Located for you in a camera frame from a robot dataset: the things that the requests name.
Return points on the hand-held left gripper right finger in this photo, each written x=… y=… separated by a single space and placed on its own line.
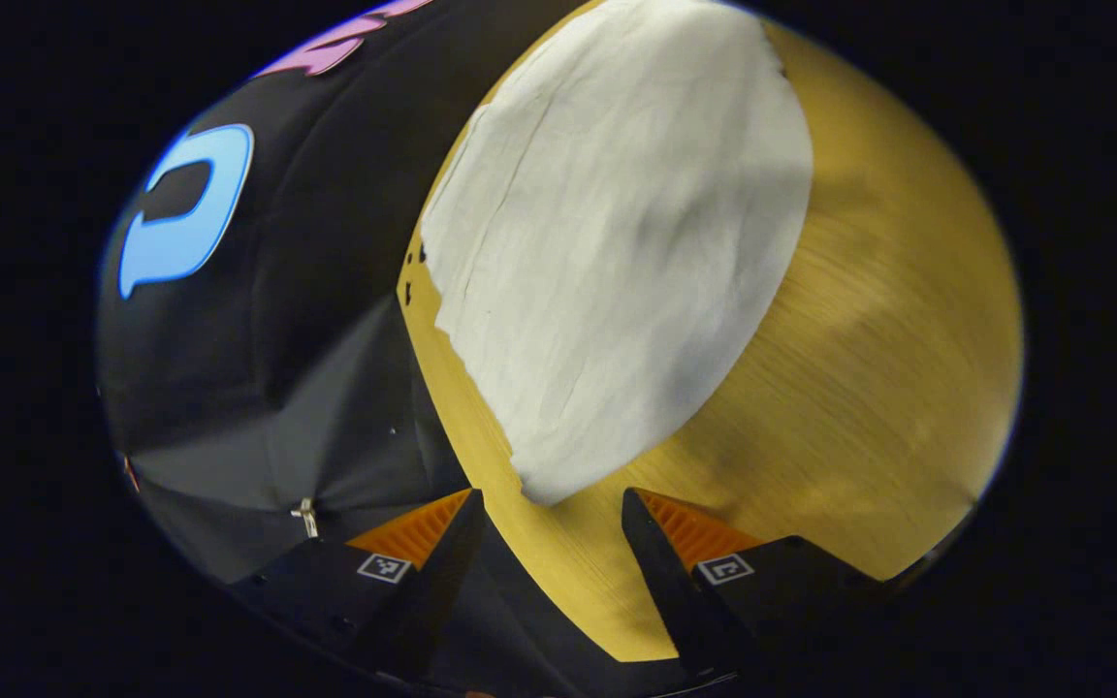
x=675 y=591

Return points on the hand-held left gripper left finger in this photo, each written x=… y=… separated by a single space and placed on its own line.
x=432 y=591

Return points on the white jeans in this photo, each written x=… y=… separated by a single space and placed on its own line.
x=617 y=242

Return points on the metal clip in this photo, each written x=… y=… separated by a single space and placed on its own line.
x=306 y=517

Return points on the black backdrop cloth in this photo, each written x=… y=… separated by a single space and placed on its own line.
x=326 y=339

